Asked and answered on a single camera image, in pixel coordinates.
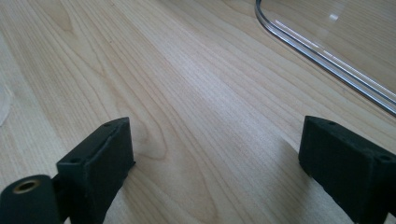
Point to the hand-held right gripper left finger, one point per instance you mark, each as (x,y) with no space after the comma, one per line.
(99,165)

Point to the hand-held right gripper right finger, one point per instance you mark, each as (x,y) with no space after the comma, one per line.
(345,165)

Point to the clear glass tray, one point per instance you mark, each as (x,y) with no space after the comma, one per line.
(339,28)

